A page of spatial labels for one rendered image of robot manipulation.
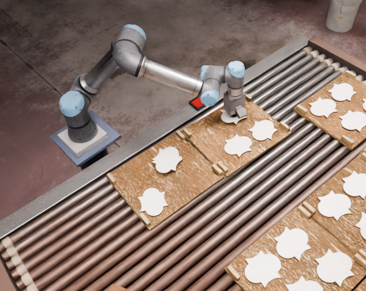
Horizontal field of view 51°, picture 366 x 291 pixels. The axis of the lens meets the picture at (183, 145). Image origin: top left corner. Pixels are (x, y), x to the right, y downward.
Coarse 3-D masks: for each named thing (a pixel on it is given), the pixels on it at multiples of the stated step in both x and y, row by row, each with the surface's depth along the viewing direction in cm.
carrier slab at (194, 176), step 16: (160, 144) 186; (176, 144) 185; (144, 160) 180; (192, 160) 179; (128, 176) 175; (144, 176) 175; (160, 176) 174; (176, 176) 174; (192, 176) 173; (208, 176) 172; (224, 176) 172; (128, 192) 170; (176, 192) 168; (192, 192) 168; (176, 208) 163; (144, 224) 160
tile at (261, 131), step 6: (264, 120) 190; (258, 126) 188; (264, 126) 188; (270, 126) 188; (252, 132) 187; (258, 132) 186; (264, 132) 186; (270, 132) 185; (258, 138) 183; (264, 138) 183; (270, 138) 183
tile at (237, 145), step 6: (234, 138) 184; (240, 138) 184; (246, 138) 184; (228, 144) 182; (234, 144) 182; (240, 144) 182; (246, 144) 181; (228, 150) 180; (234, 150) 180; (240, 150) 179; (246, 150) 179
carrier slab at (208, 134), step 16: (256, 112) 196; (192, 128) 191; (208, 128) 191; (224, 128) 190; (240, 128) 189; (208, 144) 184; (224, 144) 184; (256, 144) 182; (272, 144) 182; (208, 160) 180; (224, 160) 178; (240, 160) 177
